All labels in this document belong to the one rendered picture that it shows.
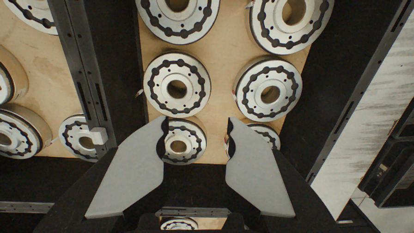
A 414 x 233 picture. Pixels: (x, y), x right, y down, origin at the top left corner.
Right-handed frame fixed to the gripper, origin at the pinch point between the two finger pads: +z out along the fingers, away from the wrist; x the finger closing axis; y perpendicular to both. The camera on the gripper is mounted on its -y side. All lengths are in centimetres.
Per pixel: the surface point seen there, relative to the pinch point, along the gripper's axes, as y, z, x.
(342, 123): 3.0, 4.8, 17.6
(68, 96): 4.4, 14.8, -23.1
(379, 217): 198, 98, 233
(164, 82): 0.4, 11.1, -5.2
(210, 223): 44.4, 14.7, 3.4
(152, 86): 1.3, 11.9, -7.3
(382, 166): 54, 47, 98
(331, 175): 39, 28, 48
